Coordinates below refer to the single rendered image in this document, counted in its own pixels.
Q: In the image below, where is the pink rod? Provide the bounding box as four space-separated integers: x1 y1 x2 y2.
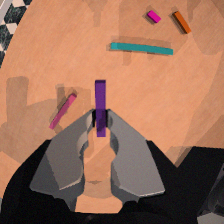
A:
49 93 77 130

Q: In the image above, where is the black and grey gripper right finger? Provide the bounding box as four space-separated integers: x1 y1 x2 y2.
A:
106 109 198 224

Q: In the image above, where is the turquoise rod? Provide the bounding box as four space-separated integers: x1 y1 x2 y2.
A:
111 42 174 55

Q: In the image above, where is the small magenta block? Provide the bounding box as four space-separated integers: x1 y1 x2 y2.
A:
147 10 161 23

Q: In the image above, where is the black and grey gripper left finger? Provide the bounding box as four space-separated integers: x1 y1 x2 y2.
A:
0 108 96 224

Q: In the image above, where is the purple rod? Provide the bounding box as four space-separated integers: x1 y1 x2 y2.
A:
95 80 106 137

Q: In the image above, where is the orange rod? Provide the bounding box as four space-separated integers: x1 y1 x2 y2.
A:
172 11 191 34

